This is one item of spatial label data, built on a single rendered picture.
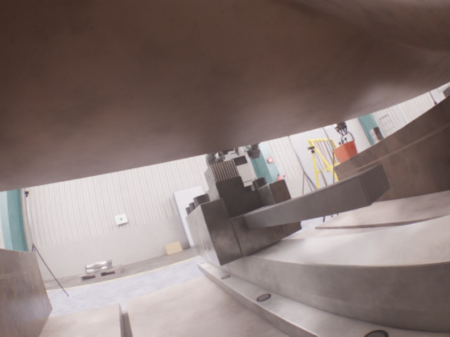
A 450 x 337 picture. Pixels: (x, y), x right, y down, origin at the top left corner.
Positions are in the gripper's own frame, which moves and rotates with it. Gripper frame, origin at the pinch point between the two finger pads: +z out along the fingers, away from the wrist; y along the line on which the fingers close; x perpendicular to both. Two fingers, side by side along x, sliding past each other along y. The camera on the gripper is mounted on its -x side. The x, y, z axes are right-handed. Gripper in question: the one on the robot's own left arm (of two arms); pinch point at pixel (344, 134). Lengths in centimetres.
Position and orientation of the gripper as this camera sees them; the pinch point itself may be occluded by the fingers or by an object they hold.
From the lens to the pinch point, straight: 186.2
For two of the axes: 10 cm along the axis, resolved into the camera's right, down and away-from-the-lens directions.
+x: 0.6, 2.2, 9.7
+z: 3.2, 9.2, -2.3
